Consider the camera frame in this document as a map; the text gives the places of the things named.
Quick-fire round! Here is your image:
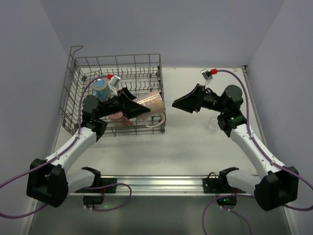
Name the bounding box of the pale pink mug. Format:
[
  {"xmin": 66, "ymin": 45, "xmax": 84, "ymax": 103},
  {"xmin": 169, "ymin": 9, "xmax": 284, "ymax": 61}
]
[{"xmin": 134, "ymin": 90, "xmax": 166, "ymax": 128}]

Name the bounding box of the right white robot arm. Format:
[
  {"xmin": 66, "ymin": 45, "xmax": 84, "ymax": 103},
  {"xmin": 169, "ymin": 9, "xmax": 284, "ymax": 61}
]
[{"xmin": 172, "ymin": 84, "xmax": 299, "ymax": 211}]

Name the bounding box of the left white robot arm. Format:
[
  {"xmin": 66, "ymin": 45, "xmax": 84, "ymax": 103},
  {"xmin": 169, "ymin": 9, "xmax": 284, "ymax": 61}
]
[{"xmin": 26, "ymin": 88, "xmax": 150, "ymax": 208}]

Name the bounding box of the salmon pink mug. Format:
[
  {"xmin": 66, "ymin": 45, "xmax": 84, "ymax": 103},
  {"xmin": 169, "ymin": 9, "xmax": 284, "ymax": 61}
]
[{"xmin": 108, "ymin": 112, "xmax": 134, "ymax": 127}]

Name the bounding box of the blue printed cup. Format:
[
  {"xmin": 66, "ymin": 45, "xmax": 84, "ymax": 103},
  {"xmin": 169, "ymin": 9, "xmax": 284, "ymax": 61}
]
[{"xmin": 92, "ymin": 78, "xmax": 111, "ymax": 102}]

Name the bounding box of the grey wire dish rack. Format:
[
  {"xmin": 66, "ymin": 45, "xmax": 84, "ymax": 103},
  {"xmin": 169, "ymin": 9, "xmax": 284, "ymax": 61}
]
[{"xmin": 59, "ymin": 46, "xmax": 164, "ymax": 135}]

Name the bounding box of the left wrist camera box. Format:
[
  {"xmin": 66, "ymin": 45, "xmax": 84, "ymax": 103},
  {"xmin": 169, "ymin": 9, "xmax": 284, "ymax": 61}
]
[{"xmin": 109, "ymin": 75, "xmax": 121, "ymax": 89}]

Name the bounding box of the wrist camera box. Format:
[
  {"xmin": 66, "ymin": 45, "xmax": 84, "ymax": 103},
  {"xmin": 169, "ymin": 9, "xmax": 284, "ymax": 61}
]
[
  {"xmin": 201, "ymin": 69, "xmax": 213, "ymax": 83},
  {"xmin": 109, "ymin": 75, "xmax": 121, "ymax": 89}
]

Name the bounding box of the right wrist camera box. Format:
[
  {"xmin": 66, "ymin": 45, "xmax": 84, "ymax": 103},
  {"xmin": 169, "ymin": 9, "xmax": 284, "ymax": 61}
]
[{"xmin": 201, "ymin": 69, "xmax": 213, "ymax": 83}]

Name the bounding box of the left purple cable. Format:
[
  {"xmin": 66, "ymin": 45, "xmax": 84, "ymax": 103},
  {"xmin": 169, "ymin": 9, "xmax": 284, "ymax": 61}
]
[{"xmin": 0, "ymin": 73, "xmax": 132, "ymax": 218}]

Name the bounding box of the purple cable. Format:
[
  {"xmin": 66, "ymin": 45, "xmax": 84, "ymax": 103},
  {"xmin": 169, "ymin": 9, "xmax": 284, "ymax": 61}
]
[
  {"xmin": 201, "ymin": 68, "xmax": 313, "ymax": 235},
  {"xmin": 0, "ymin": 73, "xmax": 132, "ymax": 218}
]

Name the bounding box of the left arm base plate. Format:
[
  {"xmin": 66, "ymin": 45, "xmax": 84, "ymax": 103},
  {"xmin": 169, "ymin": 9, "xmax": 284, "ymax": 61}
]
[{"xmin": 83, "ymin": 178, "xmax": 117, "ymax": 209}]

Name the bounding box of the aluminium mounting rail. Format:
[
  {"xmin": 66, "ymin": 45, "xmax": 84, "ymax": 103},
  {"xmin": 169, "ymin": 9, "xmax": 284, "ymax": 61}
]
[{"xmin": 58, "ymin": 174, "xmax": 289, "ymax": 196}]

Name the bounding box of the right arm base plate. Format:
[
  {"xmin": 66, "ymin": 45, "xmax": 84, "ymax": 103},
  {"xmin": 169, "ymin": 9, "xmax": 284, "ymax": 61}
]
[{"xmin": 202, "ymin": 171, "xmax": 245, "ymax": 209}]

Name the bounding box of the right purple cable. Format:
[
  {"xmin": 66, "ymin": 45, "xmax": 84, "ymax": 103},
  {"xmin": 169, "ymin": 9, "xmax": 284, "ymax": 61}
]
[{"xmin": 201, "ymin": 68, "xmax": 313, "ymax": 235}]

